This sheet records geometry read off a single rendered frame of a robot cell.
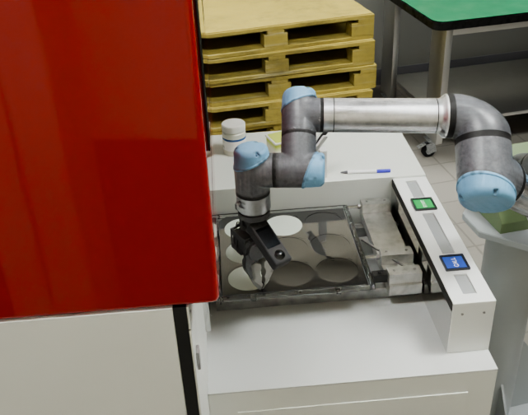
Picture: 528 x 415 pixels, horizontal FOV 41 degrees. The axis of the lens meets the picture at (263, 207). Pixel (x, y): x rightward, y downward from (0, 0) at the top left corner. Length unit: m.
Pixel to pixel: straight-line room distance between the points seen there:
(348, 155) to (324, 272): 0.50
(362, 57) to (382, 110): 2.46
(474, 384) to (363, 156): 0.77
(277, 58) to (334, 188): 1.93
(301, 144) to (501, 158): 0.41
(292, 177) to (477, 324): 0.51
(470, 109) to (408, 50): 3.68
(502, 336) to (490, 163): 0.93
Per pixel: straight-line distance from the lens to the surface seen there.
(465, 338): 1.64
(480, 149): 1.52
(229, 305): 1.74
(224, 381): 1.57
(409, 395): 1.63
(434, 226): 1.81
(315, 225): 1.90
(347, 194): 1.99
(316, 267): 1.74
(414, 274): 1.73
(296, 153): 1.48
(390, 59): 4.62
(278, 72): 3.86
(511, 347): 2.38
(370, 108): 1.53
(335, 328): 1.69
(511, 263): 2.17
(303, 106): 1.52
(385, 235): 1.90
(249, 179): 1.48
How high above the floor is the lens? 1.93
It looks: 31 degrees down
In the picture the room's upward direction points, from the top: 3 degrees counter-clockwise
